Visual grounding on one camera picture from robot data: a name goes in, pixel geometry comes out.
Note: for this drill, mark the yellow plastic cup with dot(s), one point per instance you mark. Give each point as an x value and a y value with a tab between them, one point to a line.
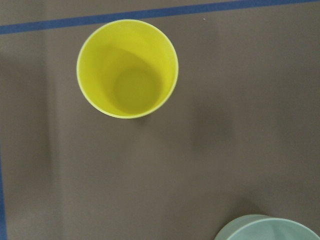
127	69

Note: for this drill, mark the light green bowl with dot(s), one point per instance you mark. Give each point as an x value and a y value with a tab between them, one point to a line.
263	227

